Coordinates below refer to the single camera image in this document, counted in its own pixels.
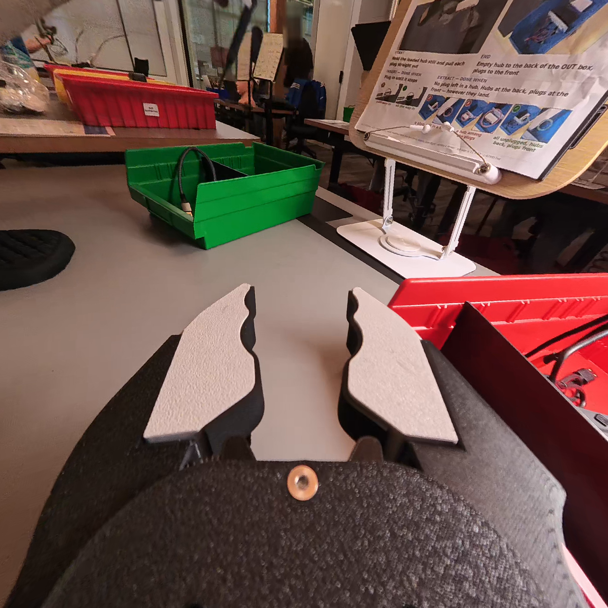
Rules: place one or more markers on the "wooden side table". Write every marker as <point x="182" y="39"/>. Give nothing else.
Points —
<point x="118" y="137"/>

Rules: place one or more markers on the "clear plastic bag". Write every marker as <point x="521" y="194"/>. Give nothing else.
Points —
<point x="21" y="90"/>

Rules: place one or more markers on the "black wrist rest pad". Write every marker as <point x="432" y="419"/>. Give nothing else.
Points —
<point x="28" y="256"/>

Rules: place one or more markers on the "black usb hub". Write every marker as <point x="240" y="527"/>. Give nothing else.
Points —
<point x="599" y="420"/>

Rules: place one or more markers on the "person's left forearm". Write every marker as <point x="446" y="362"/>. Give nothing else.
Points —
<point x="19" y="14"/>

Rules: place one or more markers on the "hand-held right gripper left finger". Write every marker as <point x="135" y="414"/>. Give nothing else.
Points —
<point x="209" y="370"/>

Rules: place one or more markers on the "black bin divider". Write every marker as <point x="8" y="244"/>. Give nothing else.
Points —
<point x="498" y="380"/>
<point x="228" y="171"/>

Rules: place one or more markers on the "red plastic bin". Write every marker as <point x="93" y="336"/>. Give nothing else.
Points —
<point x="475" y="294"/>

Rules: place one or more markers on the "black funnel shade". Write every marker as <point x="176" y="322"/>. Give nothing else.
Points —
<point x="370" y="42"/>

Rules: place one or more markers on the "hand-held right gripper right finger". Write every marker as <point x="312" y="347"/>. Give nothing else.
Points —
<point x="394" y="380"/>

